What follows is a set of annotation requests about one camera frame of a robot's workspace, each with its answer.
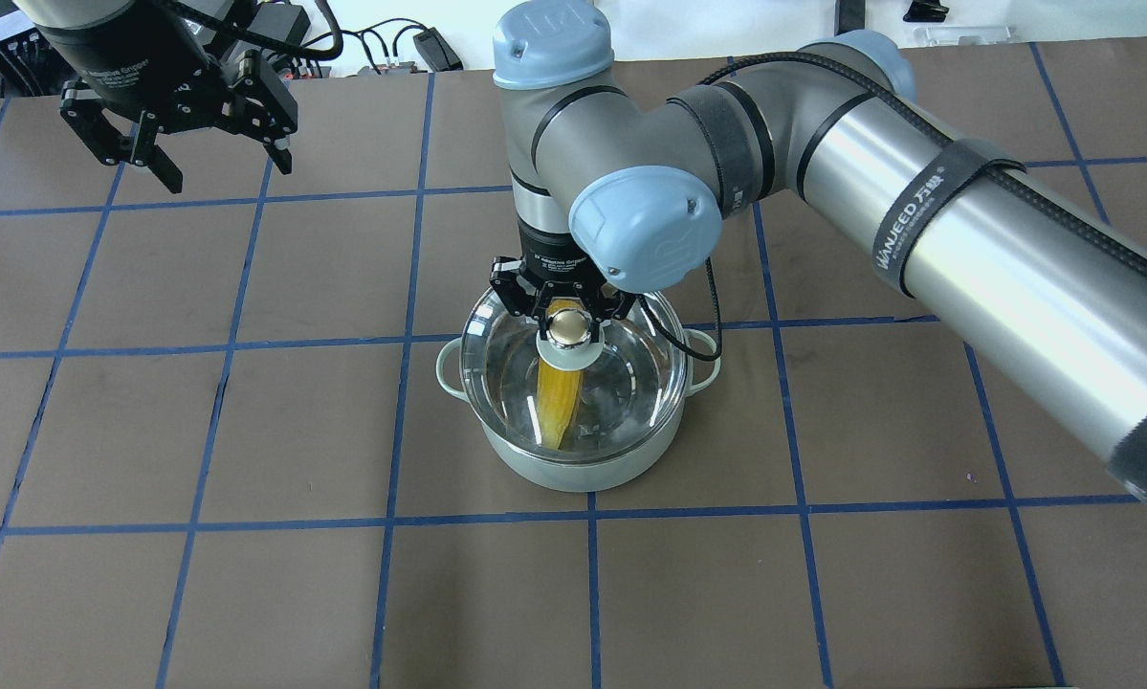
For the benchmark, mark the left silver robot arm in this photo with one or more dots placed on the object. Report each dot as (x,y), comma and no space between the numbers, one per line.
(29,65)

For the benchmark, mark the yellow corn cob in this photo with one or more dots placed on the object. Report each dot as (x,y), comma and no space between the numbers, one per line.
(558,389)

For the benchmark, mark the glass pot lid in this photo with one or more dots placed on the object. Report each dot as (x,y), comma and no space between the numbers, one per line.
(631,390)

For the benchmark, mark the black power brick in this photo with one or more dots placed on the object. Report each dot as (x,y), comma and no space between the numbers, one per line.
(285,22)

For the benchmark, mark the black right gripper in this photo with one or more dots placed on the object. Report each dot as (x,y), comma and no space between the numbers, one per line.
(546,255)

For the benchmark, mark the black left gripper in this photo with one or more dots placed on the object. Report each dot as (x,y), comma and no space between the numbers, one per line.
(144,78)

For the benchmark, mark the black power adapter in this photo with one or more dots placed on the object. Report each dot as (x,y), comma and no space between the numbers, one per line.
(436,52)

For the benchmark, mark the pale green cooking pot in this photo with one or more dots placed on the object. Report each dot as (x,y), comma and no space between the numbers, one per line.
(606,474)

